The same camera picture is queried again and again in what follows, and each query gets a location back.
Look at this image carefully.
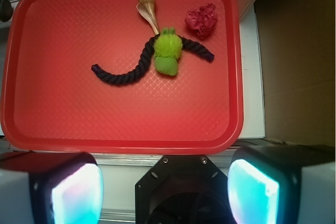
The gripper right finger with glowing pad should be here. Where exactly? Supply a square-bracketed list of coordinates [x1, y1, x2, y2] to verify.
[227, 145, 335, 223]

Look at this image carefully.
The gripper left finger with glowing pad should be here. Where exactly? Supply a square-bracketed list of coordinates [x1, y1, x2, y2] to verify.
[1, 152, 103, 223]

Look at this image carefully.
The green plush animal toy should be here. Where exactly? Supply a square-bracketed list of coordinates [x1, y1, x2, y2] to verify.
[153, 27, 183, 77]

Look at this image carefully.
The red plastic tray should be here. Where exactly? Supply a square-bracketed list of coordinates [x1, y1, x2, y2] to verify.
[1, 0, 243, 154]

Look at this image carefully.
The brown cardboard box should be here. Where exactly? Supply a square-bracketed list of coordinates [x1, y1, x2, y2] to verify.
[254, 0, 335, 146]

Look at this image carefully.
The black knob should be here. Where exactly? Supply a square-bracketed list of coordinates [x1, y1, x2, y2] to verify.
[0, 0, 14, 22]

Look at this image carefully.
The crumpled red paper ball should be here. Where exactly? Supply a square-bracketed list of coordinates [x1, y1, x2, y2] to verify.
[185, 3, 218, 39]

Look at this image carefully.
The beige conch seashell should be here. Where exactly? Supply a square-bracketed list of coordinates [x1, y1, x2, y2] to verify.
[136, 0, 160, 35]

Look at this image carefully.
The dark purple twisted rope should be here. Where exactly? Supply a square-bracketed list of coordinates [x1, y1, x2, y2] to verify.
[91, 35, 215, 87]

